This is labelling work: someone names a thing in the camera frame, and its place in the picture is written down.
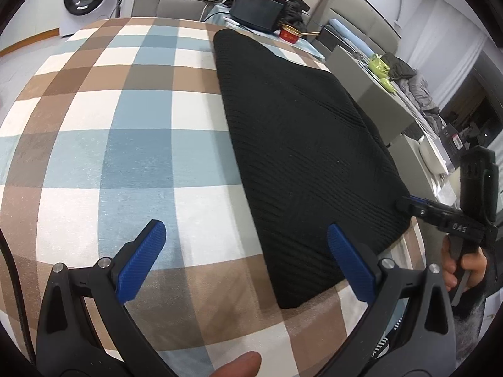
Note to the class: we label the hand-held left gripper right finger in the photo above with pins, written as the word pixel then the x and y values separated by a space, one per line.
pixel 347 257

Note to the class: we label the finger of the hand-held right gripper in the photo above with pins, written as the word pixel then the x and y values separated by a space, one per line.
pixel 414 204

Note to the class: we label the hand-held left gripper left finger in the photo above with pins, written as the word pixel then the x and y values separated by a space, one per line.
pixel 145 251

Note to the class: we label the black knit sweater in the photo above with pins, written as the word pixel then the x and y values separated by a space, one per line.
pixel 306 145

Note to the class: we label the person's right hand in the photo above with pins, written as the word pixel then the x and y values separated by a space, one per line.
pixel 475 265

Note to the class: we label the person's left hand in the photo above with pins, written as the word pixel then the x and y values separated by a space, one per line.
pixel 241 367

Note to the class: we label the white bowl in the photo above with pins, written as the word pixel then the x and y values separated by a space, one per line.
pixel 432 157

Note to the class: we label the black red box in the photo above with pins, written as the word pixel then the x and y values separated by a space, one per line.
pixel 459 135

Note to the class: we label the plaid fleece blanket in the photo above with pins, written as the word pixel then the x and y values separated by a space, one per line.
pixel 118 145

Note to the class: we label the grey duvet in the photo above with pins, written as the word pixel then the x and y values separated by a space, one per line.
pixel 420 94

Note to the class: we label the grey side cabinet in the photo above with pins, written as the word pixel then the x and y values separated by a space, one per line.
pixel 373 102

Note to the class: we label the dark grey jacket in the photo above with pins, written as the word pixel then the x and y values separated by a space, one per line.
pixel 399 66

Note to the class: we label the green toy teapot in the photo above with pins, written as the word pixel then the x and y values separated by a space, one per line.
pixel 376 65

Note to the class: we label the blue pillow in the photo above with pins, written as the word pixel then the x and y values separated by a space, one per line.
pixel 349 35

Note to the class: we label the wooden chopsticks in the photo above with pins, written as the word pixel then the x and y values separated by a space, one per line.
pixel 310 34

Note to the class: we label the red bowl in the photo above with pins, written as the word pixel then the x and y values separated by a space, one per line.
pixel 290 35

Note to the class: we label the teal checked tablecloth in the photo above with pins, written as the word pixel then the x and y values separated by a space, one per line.
pixel 224 17

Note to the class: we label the grey sofa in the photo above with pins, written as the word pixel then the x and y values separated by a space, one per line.
pixel 177 4

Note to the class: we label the black electric cooker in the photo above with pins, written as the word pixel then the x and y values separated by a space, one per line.
pixel 255 10

